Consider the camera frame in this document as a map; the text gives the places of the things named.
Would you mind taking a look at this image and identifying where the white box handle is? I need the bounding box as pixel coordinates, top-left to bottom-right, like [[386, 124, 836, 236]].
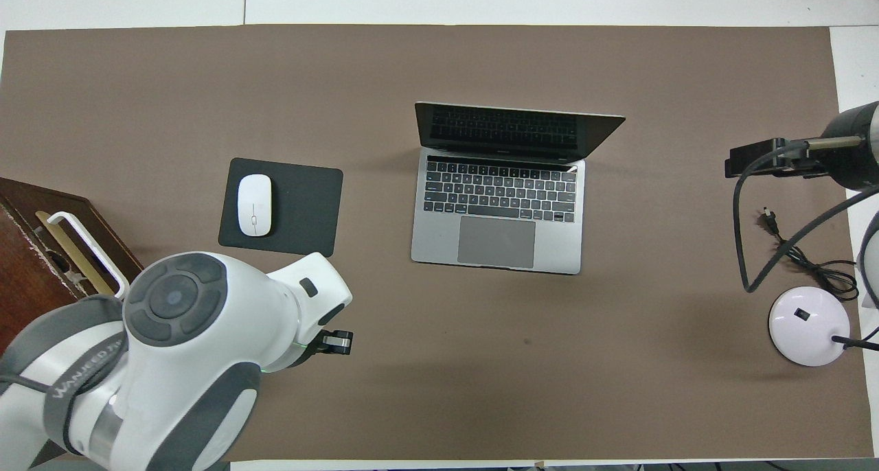
[[47, 211, 131, 299]]

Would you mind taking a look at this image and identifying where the brown table mat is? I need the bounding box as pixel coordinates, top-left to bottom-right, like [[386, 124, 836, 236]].
[[0, 25, 874, 461]]

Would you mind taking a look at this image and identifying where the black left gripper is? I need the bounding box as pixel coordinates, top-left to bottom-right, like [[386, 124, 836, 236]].
[[297, 330, 354, 367]]

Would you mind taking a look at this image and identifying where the black lamp power cable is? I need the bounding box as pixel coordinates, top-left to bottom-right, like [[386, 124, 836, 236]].
[[757, 207, 860, 302]]

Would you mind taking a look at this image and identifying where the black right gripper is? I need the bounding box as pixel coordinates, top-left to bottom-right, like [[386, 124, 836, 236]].
[[724, 104, 872, 191]]

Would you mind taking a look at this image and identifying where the silver grey laptop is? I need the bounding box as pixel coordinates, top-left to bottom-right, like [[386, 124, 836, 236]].
[[411, 101, 626, 275]]

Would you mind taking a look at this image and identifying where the black mouse pad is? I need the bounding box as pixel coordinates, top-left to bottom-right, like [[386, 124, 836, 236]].
[[218, 157, 344, 257]]

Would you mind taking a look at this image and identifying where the white computer mouse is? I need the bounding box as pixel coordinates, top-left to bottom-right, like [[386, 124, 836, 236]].
[[237, 174, 273, 238]]

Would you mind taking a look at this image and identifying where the dark brown wooden box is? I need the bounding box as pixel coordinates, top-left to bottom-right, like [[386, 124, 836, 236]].
[[0, 177, 145, 355]]

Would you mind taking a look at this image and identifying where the white desk lamp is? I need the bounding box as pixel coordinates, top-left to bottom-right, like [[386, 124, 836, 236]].
[[768, 286, 879, 367]]

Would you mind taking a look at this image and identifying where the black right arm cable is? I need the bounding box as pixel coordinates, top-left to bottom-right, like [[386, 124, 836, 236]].
[[733, 136, 879, 294]]

